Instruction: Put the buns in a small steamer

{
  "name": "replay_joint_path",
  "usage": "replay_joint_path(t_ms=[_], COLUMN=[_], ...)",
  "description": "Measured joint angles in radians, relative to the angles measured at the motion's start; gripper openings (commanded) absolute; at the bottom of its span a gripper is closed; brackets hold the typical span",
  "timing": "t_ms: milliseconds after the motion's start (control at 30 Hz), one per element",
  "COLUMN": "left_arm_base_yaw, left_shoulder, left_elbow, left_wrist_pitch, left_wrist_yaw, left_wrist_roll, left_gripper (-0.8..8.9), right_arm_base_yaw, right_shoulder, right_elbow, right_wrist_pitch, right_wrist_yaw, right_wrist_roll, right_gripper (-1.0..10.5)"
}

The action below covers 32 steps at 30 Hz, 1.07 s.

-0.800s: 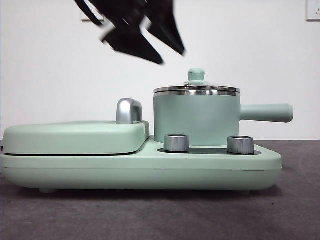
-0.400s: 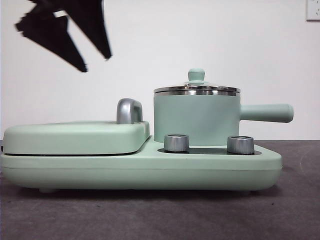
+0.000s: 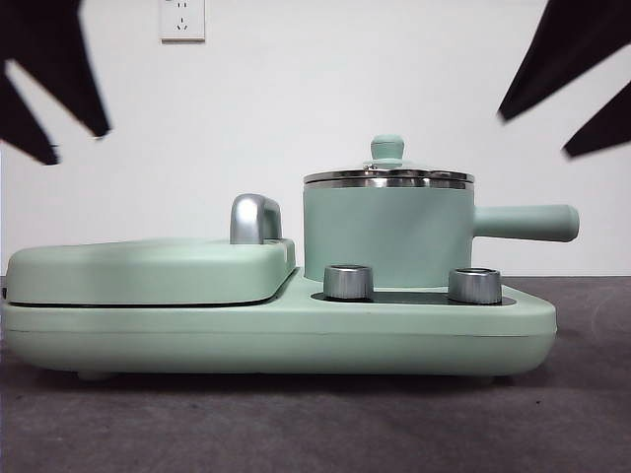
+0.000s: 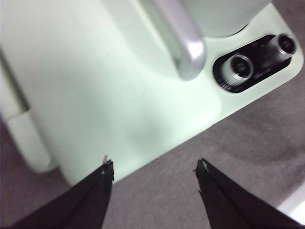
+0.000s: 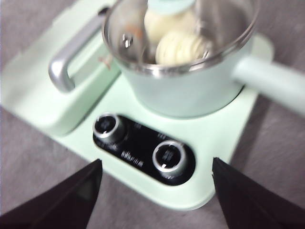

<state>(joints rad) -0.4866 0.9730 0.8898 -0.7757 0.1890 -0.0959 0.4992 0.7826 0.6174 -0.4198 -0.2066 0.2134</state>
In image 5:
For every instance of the black control panel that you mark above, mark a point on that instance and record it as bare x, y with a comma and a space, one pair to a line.
140, 145

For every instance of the silver control knob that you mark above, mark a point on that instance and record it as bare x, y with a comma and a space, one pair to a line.
108, 128
169, 156

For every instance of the ridged white bun green dots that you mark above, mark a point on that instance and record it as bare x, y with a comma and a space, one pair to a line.
178, 48

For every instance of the glass pot lid green knob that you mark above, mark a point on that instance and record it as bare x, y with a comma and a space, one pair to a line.
169, 4

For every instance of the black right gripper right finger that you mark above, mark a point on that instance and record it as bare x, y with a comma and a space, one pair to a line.
257, 205

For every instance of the plain smooth white bun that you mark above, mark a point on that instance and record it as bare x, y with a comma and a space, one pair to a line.
157, 26

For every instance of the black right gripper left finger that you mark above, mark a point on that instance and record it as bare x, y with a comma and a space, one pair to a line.
57, 205

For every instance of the mint green breakfast machine base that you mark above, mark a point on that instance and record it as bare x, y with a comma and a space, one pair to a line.
214, 133

